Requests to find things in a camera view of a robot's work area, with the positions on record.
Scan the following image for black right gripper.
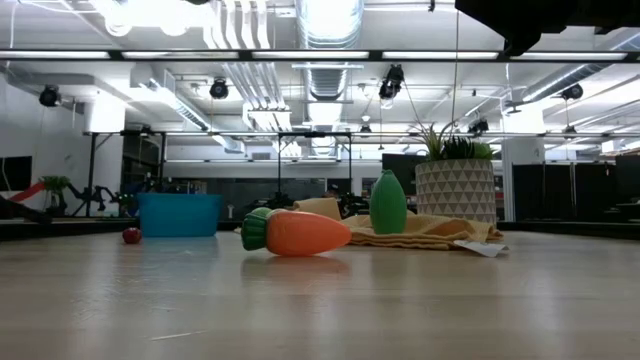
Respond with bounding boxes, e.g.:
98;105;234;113
454;0;640;57

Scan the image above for green ribbed toy vegetable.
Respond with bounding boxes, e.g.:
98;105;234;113
369;169;408;236

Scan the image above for orange toy carrot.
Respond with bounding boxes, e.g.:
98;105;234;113
240;206;353;258

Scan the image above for succulent in patterned white pot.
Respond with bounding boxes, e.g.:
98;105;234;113
414;122;498;225

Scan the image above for dark background display panel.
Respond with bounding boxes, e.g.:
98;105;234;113
382;153;426;197

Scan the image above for black partition panels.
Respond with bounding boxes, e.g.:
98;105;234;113
512;162;617;224

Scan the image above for orange cloth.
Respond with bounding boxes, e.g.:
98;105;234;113
233;197;505;252

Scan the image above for white paper tag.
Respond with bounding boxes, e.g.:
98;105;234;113
453;239;510;259

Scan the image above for blue plastic container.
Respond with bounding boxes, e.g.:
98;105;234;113
137;193;223;238

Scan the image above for small green background plant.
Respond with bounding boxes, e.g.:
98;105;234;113
38;174;72;217

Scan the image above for black overhead frame beam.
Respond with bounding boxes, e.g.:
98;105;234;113
0;48;640;63

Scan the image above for silver ventilation duct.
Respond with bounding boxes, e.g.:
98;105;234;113
294;0;365;101

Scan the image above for black background rig frame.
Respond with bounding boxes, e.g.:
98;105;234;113
82;130;167;219

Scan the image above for black wall monitor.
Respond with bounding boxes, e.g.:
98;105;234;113
0;155;33;193

